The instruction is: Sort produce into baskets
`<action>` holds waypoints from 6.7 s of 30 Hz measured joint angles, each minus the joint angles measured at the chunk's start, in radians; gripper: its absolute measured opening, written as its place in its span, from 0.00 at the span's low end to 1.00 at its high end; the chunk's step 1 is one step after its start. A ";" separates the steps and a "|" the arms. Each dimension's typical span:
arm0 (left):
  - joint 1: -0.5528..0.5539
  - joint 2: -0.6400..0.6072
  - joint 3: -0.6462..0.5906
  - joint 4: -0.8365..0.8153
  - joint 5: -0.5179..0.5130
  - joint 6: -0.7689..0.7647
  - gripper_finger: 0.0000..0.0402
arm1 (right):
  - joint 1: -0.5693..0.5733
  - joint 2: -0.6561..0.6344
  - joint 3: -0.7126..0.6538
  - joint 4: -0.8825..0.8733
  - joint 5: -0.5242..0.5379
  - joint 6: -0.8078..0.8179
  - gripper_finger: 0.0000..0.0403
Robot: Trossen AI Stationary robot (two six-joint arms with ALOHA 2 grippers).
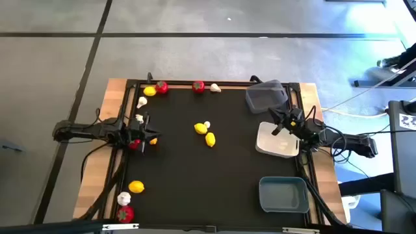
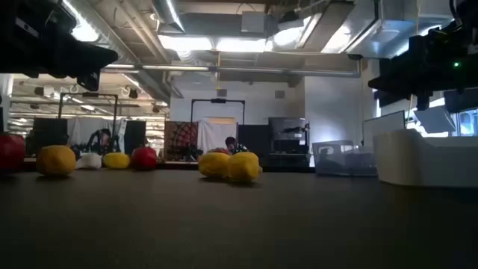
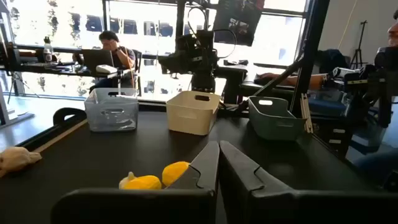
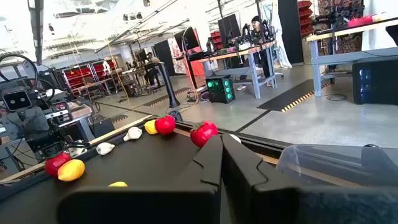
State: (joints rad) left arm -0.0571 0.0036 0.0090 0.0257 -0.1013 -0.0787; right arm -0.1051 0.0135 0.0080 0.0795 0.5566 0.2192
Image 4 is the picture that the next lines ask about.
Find black computer tower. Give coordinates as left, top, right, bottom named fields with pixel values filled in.
left=352, top=55, right=398, bottom=105

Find black gantry post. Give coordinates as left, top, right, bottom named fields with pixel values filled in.
left=27, top=0, right=45, bottom=65

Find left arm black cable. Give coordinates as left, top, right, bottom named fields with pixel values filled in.
left=0, top=54, right=56, bottom=103

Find grey-legged workbench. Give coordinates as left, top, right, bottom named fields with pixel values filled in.
left=306, top=17, right=398, bottom=98
left=198, top=41, right=278, bottom=100

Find black yellow-striped floor mat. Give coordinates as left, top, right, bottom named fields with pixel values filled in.
left=257, top=78, right=331, bottom=113
left=142, top=86, right=192, bottom=108

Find shelf with red bins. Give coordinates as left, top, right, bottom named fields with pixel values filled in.
left=61, top=60, right=118, bottom=96

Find white hanging sheet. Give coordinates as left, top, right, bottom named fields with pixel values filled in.
left=269, top=0, right=293, bottom=69
left=361, top=0, right=398, bottom=52

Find computer tower green fans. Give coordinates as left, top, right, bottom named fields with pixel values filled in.
left=205, top=75, right=236, bottom=104

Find clear plastic basket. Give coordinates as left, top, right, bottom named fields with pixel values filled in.
left=275, top=143, right=398, bottom=190

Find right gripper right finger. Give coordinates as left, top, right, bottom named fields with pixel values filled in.
left=221, top=133, right=398, bottom=224

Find black standing panel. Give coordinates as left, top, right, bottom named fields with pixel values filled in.
left=277, top=0, right=305, bottom=65

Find red storage bins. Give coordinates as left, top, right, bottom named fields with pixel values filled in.
left=210, top=30, right=223, bottom=51
left=297, top=0, right=314, bottom=37

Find patterned wall tapestry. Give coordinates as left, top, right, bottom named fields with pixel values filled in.
left=317, top=0, right=365, bottom=54

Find white toy garlic bulb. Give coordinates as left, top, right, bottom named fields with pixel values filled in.
left=123, top=126, right=143, bottom=142
left=95, top=142, right=116, bottom=156

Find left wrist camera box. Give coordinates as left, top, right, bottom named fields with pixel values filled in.
left=2, top=88, right=32, bottom=112

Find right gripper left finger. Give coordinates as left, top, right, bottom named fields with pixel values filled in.
left=57, top=134, right=223, bottom=224

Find black pole stand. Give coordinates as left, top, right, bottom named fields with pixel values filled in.
left=157, top=61, right=182, bottom=109

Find person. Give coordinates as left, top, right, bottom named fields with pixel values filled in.
left=236, top=15, right=276, bottom=91
left=143, top=52, right=161, bottom=87

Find pink cloth bundle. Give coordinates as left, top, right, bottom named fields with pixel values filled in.
left=347, top=14, right=374, bottom=29

